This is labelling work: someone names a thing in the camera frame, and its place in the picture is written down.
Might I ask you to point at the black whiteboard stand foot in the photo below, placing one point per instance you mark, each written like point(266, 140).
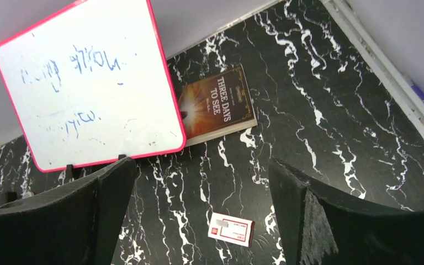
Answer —
point(71, 172)

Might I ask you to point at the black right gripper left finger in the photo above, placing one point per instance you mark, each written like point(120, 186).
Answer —
point(76, 223)

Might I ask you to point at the red white staple box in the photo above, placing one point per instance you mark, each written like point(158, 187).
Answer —
point(231, 229)

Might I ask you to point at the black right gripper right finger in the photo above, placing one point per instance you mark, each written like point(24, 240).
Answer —
point(320, 224)

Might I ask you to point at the blue white marker pen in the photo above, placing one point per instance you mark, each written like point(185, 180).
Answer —
point(418, 91)

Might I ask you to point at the pink framed whiteboard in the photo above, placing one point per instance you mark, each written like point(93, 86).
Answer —
point(91, 83)

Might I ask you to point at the brown Three Days book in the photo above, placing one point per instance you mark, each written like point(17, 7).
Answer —
point(216, 106)

